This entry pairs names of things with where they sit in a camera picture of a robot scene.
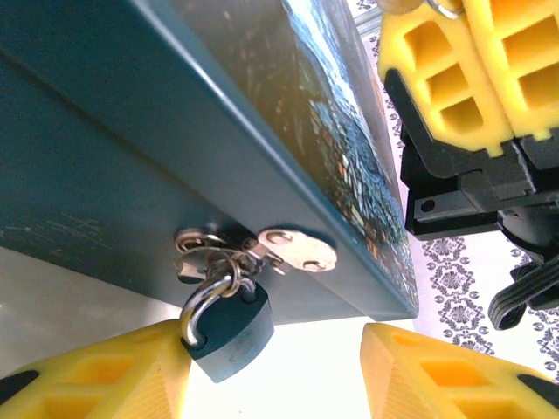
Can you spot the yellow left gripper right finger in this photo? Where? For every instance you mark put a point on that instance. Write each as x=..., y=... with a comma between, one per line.
x=436, y=375

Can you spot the silver tin hasp latch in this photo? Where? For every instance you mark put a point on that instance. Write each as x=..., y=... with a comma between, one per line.
x=301, y=253

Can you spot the small dark blue padlock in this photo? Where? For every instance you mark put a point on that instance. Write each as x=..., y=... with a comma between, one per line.
x=231, y=340

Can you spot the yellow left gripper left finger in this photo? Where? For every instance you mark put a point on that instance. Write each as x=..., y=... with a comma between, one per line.
x=109, y=379

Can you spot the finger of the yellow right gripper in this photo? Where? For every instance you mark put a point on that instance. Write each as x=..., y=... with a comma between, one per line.
x=441, y=83
x=524, y=65

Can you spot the starry night painted tin box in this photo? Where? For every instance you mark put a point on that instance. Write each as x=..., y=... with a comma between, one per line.
x=131, y=131

